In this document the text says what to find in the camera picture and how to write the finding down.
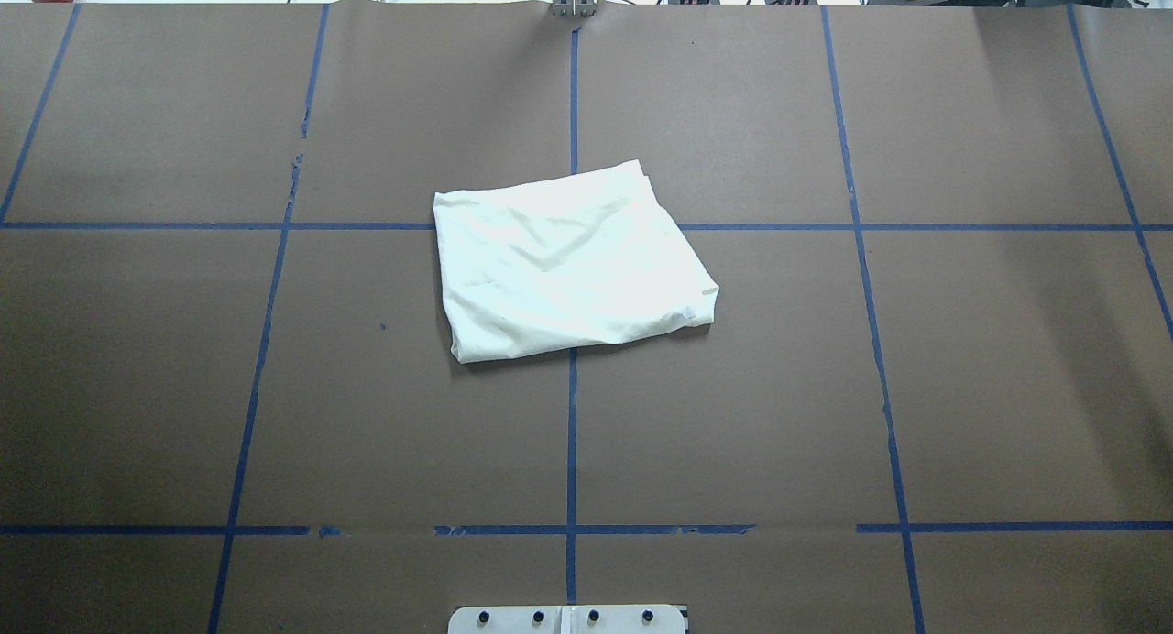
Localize cream long-sleeve cat shirt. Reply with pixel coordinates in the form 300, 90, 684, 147
433, 159, 720, 364

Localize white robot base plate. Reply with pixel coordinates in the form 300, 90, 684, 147
447, 603, 690, 633

